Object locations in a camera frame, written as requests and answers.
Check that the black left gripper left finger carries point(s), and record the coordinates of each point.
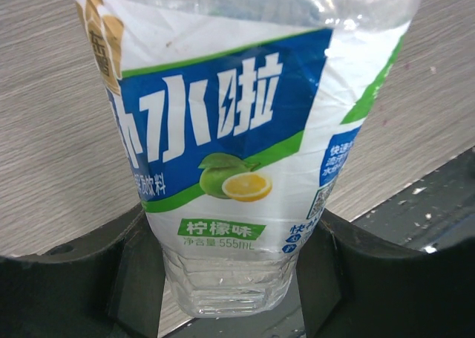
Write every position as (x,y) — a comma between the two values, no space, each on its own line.
(107,283)

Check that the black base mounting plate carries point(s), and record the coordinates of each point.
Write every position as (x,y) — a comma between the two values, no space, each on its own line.
(431,214)

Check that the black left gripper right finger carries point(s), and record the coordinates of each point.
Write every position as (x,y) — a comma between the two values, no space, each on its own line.
(354,284)

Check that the clear bottle blue white label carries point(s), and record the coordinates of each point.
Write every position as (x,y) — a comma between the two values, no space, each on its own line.
(237,117)

